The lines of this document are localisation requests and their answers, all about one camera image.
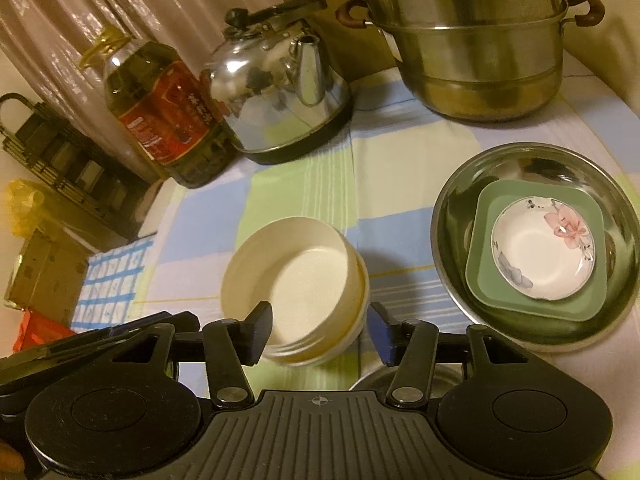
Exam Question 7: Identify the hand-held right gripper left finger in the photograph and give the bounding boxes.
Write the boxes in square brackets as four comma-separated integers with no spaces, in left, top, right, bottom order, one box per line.
[107,301,274,409]

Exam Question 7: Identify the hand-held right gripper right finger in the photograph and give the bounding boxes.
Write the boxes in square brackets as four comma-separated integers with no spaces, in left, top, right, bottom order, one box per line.
[366,301,529,409]

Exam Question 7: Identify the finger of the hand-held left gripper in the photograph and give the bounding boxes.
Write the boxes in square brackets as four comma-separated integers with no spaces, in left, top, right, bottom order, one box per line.
[0,310,202,387]

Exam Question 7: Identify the steel bowl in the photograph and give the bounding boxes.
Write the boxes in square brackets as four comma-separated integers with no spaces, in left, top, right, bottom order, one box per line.
[347,362,473,393]

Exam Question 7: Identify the cream ridged round bowl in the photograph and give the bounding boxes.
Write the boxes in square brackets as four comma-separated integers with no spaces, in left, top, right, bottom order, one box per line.
[220,216,371,366]

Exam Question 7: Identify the green square plate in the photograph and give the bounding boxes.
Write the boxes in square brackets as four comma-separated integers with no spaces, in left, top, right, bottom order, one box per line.
[465,180,609,322]

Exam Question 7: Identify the small floral dish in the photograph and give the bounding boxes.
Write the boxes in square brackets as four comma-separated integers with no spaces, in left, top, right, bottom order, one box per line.
[490,197,599,302]

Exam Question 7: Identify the large steel basin plate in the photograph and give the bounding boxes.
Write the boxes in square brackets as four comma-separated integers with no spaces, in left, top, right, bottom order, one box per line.
[431,142,640,357]

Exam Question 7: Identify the person's left hand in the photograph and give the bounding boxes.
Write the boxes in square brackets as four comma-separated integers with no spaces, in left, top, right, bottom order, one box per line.
[0,441,26,477]

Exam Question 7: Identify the red crate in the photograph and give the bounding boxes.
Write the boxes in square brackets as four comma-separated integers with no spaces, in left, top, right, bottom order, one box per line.
[12,307,77,354]

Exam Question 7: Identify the blue patterned towel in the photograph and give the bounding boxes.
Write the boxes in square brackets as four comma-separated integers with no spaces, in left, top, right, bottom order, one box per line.
[70,237,157,334]

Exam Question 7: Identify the cardboard box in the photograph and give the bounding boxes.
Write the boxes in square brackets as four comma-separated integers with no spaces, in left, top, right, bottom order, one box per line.
[4,225,92,312]

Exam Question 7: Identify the checked tablecloth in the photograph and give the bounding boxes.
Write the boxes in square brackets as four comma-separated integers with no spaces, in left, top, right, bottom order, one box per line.
[70,67,640,411]

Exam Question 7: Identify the yellow plastic bag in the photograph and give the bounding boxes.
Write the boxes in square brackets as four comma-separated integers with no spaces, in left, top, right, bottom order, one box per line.
[4,179,52,241]

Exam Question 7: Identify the black folding rack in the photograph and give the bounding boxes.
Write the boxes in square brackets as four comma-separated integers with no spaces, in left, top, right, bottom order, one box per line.
[0,92,162,242]

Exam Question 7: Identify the cooking oil bottle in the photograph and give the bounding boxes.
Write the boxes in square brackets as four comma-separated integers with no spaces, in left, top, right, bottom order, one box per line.
[77,27,236,190]

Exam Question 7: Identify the stainless steel kettle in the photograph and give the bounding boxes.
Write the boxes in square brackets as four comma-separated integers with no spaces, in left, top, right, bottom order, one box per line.
[201,0,354,166]

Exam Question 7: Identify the stainless steel steamer pot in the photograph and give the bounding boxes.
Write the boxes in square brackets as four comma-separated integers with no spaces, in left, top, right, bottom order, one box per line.
[320,0,607,124]

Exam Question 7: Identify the beige curtain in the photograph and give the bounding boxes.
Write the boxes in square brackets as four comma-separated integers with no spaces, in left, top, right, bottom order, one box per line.
[0,0,293,181]

